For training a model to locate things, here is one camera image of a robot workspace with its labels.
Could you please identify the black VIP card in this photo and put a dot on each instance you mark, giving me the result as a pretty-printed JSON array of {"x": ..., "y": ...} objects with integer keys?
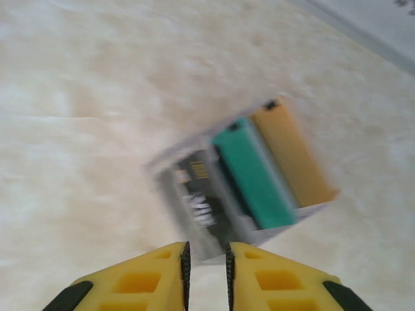
[{"x": 201, "y": 188}]

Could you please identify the clear acrylic card box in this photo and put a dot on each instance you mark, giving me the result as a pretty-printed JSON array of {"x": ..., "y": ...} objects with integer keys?
[{"x": 168, "y": 181}]

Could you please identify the orange card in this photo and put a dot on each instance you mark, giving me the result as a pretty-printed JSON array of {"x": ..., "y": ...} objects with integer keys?
[{"x": 291, "y": 155}]

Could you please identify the right aluminium side rail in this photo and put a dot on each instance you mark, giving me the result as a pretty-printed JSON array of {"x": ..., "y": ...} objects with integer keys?
[{"x": 366, "y": 29}]

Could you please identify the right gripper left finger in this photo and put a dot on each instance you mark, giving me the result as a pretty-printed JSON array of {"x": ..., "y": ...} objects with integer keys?
[{"x": 146, "y": 282}]

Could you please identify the teal card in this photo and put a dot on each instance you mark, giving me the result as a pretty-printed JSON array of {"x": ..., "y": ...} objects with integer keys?
[{"x": 256, "y": 175}]

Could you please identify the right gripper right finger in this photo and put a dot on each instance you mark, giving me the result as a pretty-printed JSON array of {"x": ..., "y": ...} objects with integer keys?
[{"x": 275, "y": 282}]

